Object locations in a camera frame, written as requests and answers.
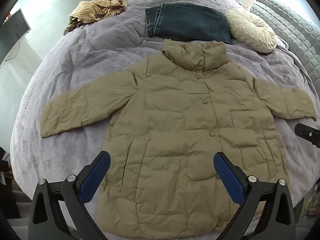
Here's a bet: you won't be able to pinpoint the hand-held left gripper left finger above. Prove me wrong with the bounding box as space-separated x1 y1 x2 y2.
27 151 111 240

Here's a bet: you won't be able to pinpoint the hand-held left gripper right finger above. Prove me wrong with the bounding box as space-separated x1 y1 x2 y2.
213 151 297 240

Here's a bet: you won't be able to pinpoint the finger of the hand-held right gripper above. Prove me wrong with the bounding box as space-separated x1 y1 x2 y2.
294 123 320 148

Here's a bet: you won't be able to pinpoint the khaki puffer jacket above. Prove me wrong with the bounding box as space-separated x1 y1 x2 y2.
40 39 317 236

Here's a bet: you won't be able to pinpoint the grey quilted headboard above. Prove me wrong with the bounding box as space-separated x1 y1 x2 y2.
249 0 320 85

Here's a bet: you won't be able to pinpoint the lilac fluffy blanket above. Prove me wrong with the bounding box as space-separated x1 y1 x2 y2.
10 0 320 240

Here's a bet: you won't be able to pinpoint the round cream pleated cushion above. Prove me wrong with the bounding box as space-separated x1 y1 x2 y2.
224 8 278 54

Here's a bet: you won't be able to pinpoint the folded dark blue jeans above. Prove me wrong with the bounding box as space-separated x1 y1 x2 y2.
145 2 232 45

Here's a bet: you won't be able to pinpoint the striped beige garment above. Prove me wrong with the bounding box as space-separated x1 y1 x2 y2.
63 0 128 36

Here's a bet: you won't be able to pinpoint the wall-mounted monitor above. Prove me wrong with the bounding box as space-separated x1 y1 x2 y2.
0 8 31 65

